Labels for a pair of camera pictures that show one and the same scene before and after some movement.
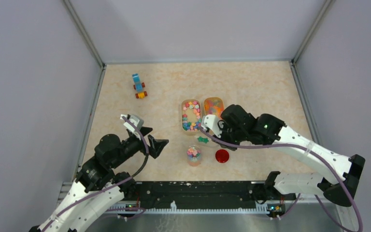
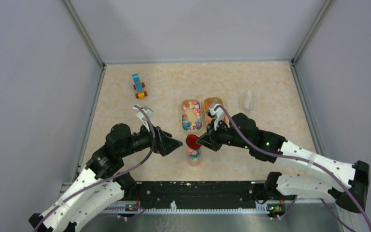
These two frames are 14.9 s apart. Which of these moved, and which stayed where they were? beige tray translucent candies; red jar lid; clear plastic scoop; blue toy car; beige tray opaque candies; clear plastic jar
Moved: red jar lid; clear plastic scoop
Stayed: clear plastic jar; beige tray translucent candies; beige tray opaque candies; blue toy car
